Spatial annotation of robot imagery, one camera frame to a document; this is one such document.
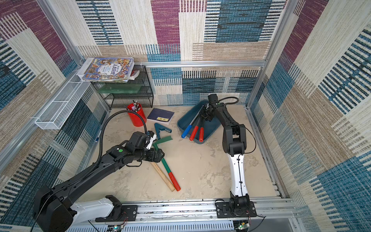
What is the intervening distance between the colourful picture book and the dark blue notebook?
1.24ft

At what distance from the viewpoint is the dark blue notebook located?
1.11 m

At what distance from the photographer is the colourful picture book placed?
775 mm
